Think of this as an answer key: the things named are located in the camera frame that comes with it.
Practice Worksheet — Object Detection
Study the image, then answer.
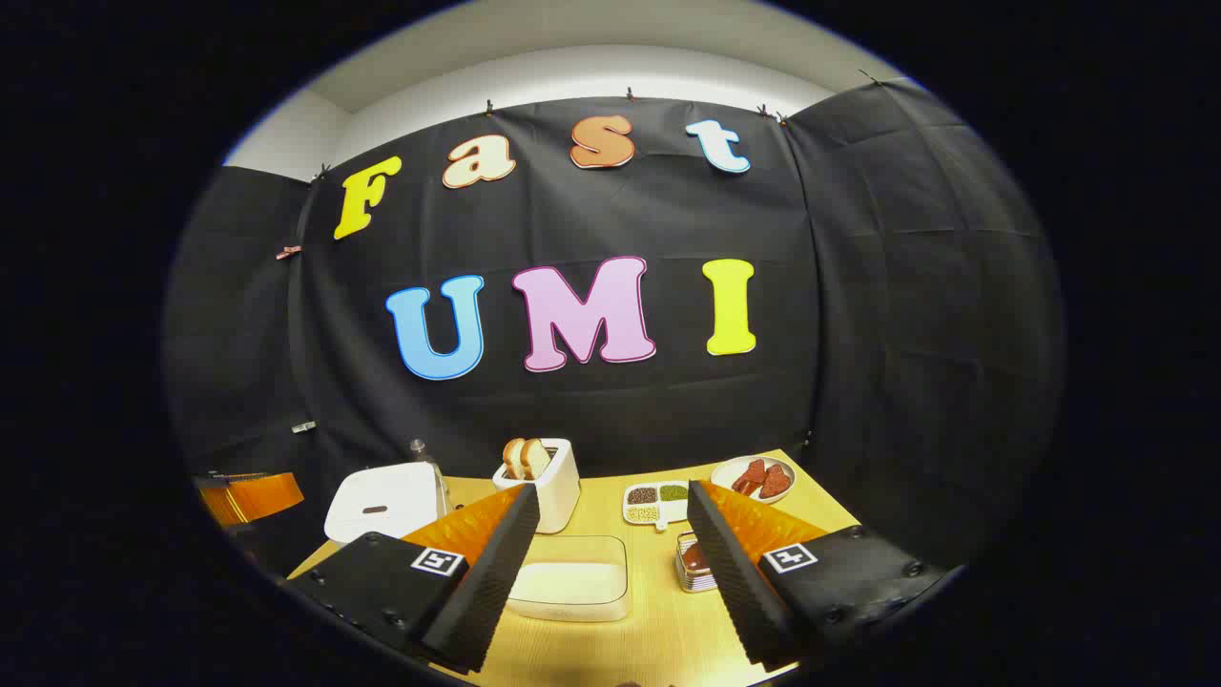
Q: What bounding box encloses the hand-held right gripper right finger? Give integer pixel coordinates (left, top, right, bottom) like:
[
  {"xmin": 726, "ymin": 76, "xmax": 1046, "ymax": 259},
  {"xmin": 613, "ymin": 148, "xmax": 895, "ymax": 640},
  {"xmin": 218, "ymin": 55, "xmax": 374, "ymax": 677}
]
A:
[{"xmin": 687, "ymin": 480, "xmax": 955, "ymax": 672}]

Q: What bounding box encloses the white rice cooker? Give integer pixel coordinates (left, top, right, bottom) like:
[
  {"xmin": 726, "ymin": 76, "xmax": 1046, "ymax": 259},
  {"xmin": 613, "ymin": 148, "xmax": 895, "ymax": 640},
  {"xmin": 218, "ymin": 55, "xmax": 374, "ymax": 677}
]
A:
[{"xmin": 324, "ymin": 462, "xmax": 449, "ymax": 545}]

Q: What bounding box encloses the white toaster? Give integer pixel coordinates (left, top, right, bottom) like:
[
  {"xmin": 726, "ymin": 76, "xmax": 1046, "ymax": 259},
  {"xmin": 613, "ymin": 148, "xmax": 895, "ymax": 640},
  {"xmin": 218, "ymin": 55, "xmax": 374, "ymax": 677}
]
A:
[{"xmin": 492, "ymin": 439, "xmax": 581, "ymax": 533}]

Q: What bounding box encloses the white round plate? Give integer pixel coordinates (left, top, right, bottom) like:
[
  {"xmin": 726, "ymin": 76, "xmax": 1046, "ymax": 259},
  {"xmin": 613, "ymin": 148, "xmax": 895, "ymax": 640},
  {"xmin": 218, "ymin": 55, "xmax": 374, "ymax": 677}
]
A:
[{"xmin": 711, "ymin": 456, "xmax": 797, "ymax": 504}]

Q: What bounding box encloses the clear wire chopstick holder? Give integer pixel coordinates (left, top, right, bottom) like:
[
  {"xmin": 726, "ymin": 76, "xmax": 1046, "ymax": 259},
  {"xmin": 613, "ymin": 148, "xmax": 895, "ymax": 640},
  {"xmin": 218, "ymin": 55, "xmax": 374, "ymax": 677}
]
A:
[{"xmin": 674, "ymin": 531, "xmax": 718, "ymax": 593}]

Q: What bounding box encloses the white divided bean dish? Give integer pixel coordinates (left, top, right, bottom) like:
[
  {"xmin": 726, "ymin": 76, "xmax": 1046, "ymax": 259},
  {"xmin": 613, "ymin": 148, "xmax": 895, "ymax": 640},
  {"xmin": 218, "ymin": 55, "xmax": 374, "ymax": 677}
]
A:
[{"xmin": 623, "ymin": 482, "xmax": 693, "ymax": 531}]

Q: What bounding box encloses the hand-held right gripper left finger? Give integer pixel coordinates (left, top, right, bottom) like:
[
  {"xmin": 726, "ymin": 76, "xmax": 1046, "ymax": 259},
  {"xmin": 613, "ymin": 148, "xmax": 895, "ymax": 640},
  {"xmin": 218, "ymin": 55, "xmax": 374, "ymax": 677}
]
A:
[{"xmin": 286, "ymin": 484, "xmax": 542, "ymax": 675}]

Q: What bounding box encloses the small glass bottle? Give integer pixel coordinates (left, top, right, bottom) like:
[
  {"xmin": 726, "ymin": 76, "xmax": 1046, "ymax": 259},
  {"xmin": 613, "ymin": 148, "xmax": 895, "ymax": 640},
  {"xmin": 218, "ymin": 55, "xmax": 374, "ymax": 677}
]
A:
[{"xmin": 410, "ymin": 439, "xmax": 454, "ymax": 516}]

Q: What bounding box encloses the black backdrop cloth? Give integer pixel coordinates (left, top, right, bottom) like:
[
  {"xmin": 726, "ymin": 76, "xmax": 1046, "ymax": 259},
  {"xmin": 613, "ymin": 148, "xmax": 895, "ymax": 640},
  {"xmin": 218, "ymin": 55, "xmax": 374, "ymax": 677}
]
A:
[{"xmin": 162, "ymin": 81, "xmax": 1065, "ymax": 573}]

